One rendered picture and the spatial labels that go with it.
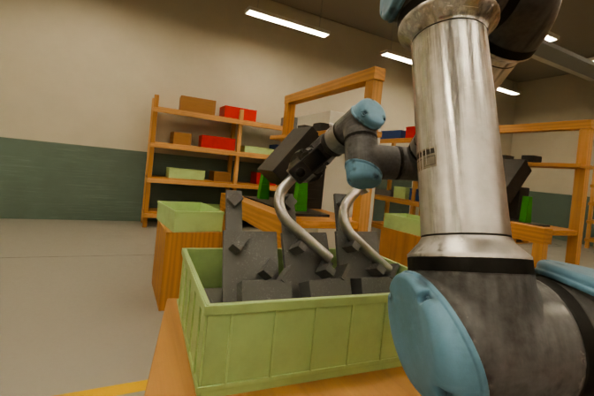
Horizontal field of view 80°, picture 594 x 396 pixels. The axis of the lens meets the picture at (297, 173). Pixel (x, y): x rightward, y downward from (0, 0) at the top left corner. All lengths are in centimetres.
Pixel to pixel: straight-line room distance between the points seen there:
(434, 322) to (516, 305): 7
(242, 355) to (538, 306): 51
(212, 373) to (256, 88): 690
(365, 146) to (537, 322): 48
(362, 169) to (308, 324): 33
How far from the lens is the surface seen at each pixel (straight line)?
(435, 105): 41
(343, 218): 104
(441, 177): 38
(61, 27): 717
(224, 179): 657
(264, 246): 99
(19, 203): 704
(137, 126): 687
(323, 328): 78
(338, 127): 83
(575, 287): 43
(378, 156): 76
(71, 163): 688
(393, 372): 91
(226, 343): 72
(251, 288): 90
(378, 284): 107
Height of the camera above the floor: 121
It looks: 1 degrees down
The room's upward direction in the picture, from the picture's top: 6 degrees clockwise
